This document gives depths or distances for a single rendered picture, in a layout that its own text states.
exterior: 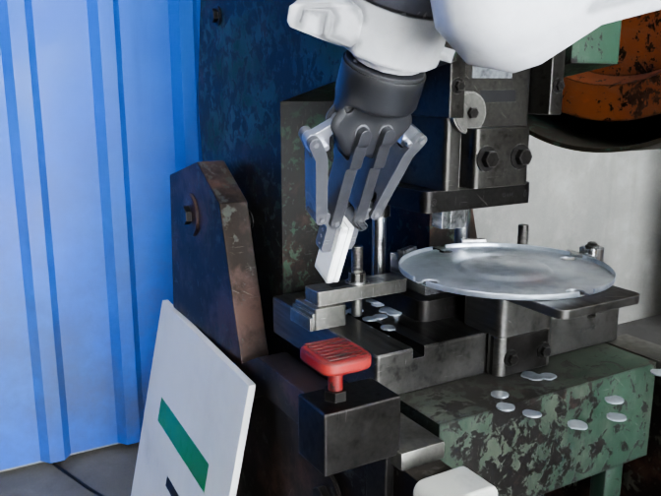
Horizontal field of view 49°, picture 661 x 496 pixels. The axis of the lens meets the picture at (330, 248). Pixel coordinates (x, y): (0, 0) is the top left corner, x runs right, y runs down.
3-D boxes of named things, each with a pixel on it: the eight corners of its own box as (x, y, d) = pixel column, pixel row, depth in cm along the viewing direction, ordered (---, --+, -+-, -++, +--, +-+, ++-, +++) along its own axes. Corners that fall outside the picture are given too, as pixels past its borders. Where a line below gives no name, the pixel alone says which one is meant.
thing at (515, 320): (634, 392, 92) (644, 289, 89) (556, 416, 85) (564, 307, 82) (498, 335, 113) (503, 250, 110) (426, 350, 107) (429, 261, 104)
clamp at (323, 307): (410, 312, 106) (412, 244, 104) (310, 332, 98) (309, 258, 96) (388, 302, 111) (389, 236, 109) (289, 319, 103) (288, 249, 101)
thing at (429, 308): (526, 302, 112) (527, 282, 111) (421, 323, 102) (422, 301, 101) (458, 278, 125) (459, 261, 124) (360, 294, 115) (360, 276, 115)
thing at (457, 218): (469, 226, 109) (471, 202, 109) (445, 229, 107) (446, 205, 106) (456, 223, 112) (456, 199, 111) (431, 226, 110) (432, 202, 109)
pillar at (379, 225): (388, 279, 113) (390, 190, 110) (376, 280, 112) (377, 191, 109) (380, 276, 115) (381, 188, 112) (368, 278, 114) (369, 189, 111)
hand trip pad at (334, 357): (376, 421, 76) (377, 353, 75) (327, 435, 74) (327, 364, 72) (342, 398, 82) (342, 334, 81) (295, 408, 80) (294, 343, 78)
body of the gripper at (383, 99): (365, 78, 58) (338, 176, 63) (449, 79, 62) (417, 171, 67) (324, 39, 63) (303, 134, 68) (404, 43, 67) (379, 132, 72)
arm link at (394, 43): (476, 21, 59) (454, 84, 62) (398, -31, 67) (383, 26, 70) (342, 12, 53) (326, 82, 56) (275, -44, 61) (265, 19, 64)
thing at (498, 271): (508, 240, 120) (508, 235, 120) (663, 280, 95) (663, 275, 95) (359, 261, 106) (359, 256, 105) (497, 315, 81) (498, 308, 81)
